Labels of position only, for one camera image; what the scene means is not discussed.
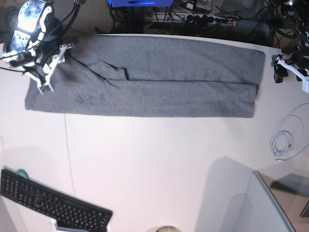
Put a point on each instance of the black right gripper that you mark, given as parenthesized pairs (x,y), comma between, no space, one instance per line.
(45,49)

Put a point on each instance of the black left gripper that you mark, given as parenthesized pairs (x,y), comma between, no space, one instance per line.
(299,56)

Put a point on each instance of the grey t-shirt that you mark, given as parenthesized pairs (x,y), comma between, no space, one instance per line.
(152,77)

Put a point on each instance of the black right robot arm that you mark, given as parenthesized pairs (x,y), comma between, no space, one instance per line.
(37,38)

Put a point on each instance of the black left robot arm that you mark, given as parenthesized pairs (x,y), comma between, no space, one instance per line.
(293,24)

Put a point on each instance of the white power strip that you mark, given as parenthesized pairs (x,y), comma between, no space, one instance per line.
(210,20)

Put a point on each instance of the blue box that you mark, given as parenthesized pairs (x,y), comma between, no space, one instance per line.
(140,3)

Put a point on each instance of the green tape roll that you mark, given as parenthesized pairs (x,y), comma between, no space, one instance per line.
(22,173)

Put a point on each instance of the black computer keyboard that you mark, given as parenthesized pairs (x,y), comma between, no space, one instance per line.
(63,208)

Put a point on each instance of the round metallic can top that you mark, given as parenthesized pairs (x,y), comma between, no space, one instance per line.
(167,228)

